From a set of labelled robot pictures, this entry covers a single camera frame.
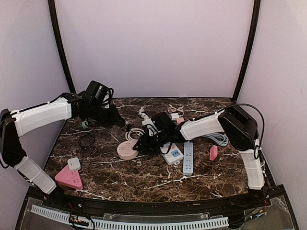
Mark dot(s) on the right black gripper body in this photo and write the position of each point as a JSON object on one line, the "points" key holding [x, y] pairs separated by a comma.
{"points": [[153, 144]]}

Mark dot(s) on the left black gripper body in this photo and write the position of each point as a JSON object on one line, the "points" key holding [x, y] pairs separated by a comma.
{"points": [[102, 117]]}

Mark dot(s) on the white multicolour power strip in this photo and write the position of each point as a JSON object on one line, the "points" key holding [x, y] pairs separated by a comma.
{"points": [[174, 155]]}

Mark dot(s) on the green plug adapter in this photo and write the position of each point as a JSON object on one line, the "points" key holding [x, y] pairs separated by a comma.
{"points": [[84, 125]]}

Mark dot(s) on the pink round socket base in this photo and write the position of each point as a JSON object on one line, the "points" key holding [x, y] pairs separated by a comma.
{"points": [[125, 150]]}

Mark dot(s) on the pink charger plug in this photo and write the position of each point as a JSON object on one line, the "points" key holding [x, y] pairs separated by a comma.
{"points": [[180, 120]]}

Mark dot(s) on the white charger with pink cable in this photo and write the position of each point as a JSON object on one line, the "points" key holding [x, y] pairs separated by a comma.
{"points": [[175, 113]]}

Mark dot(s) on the white square charger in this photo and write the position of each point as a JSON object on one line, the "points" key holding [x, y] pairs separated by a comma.
{"points": [[74, 164]]}

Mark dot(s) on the pink square plug adapter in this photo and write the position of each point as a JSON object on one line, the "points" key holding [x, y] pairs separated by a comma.
{"points": [[213, 153]]}

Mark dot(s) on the pink triangular power socket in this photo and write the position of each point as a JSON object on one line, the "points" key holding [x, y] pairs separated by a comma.
{"points": [[69, 178]]}

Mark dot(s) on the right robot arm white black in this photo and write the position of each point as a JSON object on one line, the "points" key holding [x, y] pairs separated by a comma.
{"points": [[240, 128]]}

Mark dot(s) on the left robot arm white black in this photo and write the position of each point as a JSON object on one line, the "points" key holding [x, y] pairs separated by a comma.
{"points": [[18, 123]]}

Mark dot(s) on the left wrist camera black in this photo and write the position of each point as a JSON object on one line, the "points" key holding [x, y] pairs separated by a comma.
{"points": [[99, 94]]}

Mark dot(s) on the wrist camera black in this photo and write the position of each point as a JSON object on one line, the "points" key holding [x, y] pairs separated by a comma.
{"points": [[99, 94], [163, 123]]}

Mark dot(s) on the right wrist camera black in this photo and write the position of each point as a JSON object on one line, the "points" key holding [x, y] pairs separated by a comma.
{"points": [[163, 123]]}

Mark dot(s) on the white slotted cable duct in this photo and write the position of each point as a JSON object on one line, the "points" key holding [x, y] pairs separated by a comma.
{"points": [[126, 222]]}

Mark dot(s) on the black front rail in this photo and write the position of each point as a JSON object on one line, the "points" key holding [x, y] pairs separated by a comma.
{"points": [[243, 210]]}

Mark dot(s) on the left black frame post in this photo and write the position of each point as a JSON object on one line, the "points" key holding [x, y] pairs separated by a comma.
{"points": [[59, 44]]}

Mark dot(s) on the black frame post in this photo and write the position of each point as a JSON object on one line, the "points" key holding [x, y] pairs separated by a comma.
{"points": [[59, 44], [248, 49]]}

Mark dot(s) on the right black frame post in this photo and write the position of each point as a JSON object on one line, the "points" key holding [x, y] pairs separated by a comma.
{"points": [[248, 49]]}

